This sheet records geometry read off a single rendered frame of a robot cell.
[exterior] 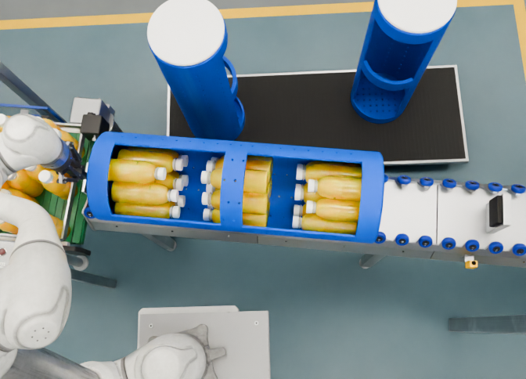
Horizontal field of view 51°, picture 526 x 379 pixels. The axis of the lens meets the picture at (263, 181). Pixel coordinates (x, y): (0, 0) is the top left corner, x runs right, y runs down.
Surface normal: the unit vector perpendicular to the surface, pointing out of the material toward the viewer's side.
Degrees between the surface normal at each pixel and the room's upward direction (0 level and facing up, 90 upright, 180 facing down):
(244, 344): 0
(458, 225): 0
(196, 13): 0
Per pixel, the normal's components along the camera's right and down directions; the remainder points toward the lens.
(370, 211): -0.09, 0.26
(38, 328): 0.47, 0.47
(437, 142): -0.05, -0.25
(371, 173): -0.02, -0.50
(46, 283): 0.51, -0.71
